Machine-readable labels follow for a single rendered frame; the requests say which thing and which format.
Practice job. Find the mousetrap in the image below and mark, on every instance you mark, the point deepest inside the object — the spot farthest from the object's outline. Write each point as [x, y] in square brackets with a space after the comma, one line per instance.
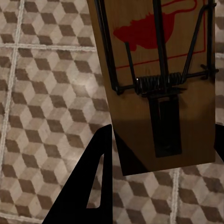
[157, 59]

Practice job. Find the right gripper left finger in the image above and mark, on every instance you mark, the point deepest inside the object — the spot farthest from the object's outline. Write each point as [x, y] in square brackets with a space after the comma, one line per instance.
[71, 205]

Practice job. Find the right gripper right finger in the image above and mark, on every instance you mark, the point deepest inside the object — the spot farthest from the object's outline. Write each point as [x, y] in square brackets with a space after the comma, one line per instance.
[219, 141]

